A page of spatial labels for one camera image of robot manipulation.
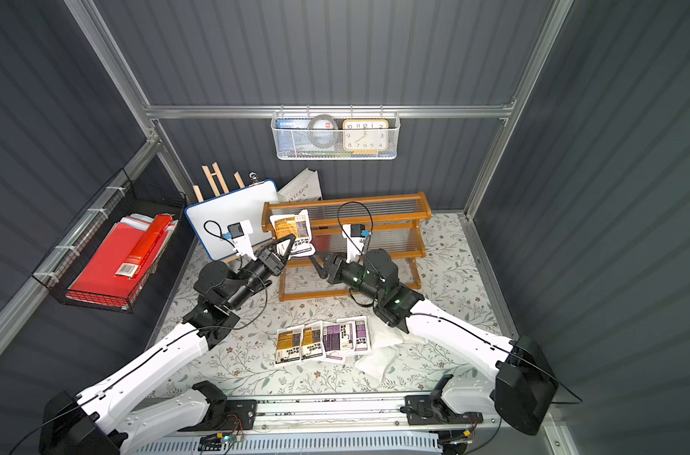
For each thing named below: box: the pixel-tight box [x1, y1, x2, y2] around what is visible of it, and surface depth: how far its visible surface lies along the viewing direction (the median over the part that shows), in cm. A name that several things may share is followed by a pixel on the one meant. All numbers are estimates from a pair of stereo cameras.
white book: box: [276, 166, 324, 204], surface depth 98 cm
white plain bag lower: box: [354, 345, 400, 383], surface depth 83 cm
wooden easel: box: [192, 162, 246, 264], surface depth 89 cm
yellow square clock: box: [343, 118, 389, 152], surface depth 90 cm
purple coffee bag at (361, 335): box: [354, 315, 369, 352], surface depth 87 cm
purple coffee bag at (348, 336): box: [339, 321, 358, 352], surface depth 86 cm
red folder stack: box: [65, 214, 179, 308], surface depth 72 cm
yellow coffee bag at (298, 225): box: [269, 209, 317, 258], surface depth 67 cm
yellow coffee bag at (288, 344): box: [274, 324, 305, 365], surface depth 86 cm
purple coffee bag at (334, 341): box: [321, 322, 346, 364], surface depth 85 cm
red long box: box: [114, 214, 174, 279], surface depth 74 cm
